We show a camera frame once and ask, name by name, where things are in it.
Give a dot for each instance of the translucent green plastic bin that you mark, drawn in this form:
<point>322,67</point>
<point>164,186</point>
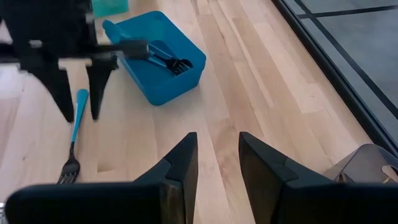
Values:
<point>109,7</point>

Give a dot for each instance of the translucent grey plastic bin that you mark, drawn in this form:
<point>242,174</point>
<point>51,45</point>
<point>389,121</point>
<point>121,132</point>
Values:
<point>363,161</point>

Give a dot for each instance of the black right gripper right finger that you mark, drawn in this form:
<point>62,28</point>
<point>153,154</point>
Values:
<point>311,205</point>

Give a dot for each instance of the black table frame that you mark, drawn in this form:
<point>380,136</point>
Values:
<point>346,91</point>

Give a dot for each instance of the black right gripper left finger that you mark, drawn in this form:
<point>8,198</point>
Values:
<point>109,205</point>

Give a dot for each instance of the blue plastic bin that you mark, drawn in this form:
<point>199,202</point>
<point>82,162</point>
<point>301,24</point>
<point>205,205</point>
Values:
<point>168,84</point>

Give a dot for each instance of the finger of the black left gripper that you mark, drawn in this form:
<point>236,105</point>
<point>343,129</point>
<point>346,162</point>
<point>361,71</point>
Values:
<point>99,84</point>
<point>59,90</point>

